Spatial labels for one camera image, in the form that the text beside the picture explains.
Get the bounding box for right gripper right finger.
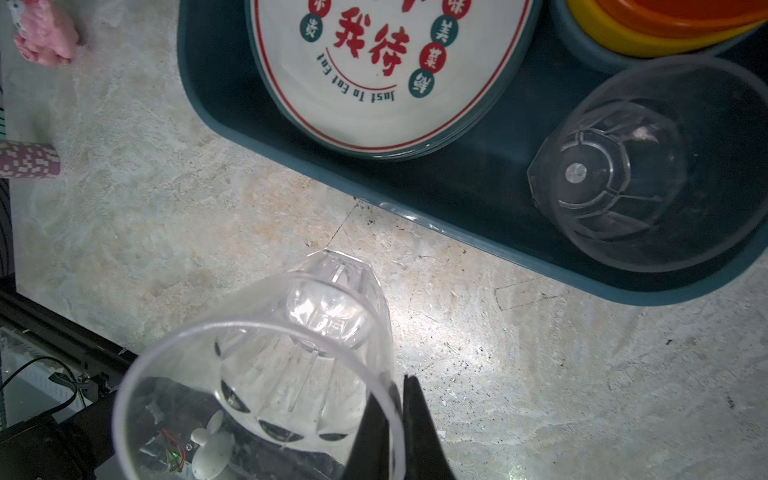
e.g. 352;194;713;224
403;375;456;480

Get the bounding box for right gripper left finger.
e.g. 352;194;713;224
341;395;390;480

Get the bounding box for clear drinking glass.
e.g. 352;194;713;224
112;249;406;479
527;55;767;273

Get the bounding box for white plate red circle characters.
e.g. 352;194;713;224
245;0;541;160

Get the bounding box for yellow bowl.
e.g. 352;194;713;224
566;1;764;59

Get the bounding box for orange bowl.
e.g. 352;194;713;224
597;0;767;38

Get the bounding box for blue bowl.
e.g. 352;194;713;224
549;0;767;75

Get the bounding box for teal plastic bin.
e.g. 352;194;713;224
177;1;767;306

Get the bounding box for white rabbit figurine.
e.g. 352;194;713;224
191;411;236;480

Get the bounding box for small pink toy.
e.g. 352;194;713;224
6;0;80;68

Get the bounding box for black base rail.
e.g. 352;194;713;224
1;283;137;391

